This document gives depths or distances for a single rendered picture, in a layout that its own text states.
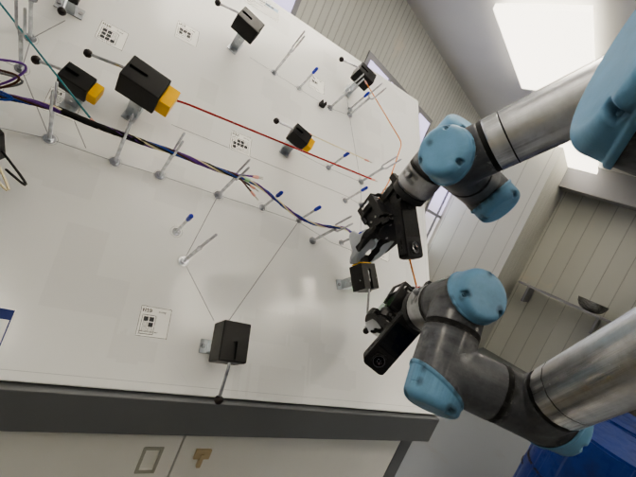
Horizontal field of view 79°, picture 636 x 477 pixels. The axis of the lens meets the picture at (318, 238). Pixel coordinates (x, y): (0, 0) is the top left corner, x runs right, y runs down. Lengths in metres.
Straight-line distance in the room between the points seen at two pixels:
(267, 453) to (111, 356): 0.39
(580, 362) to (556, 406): 0.07
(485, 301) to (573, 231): 6.16
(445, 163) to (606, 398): 0.30
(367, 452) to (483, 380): 0.57
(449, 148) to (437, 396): 0.31
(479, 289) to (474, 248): 4.95
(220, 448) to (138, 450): 0.15
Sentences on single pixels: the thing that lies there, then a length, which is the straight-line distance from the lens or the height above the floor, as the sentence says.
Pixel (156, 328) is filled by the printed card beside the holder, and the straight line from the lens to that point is 0.70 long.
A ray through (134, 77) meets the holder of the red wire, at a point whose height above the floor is 1.31.
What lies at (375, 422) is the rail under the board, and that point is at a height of 0.85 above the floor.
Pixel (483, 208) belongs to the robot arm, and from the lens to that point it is 0.66.
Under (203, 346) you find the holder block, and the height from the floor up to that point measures 0.94.
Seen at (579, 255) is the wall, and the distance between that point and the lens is 6.64.
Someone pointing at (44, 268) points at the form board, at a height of 0.99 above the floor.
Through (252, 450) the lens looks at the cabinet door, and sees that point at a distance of 0.88.
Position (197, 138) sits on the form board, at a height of 1.26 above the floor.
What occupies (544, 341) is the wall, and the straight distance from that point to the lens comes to 6.64.
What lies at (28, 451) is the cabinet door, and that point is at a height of 0.73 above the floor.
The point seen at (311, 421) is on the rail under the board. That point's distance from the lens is 0.83.
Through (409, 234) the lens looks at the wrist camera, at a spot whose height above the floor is 1.25.
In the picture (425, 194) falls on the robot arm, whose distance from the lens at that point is 0.75.
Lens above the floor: 1.26
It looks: 7 degrees down
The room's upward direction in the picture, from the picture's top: 24 degrees clockwise
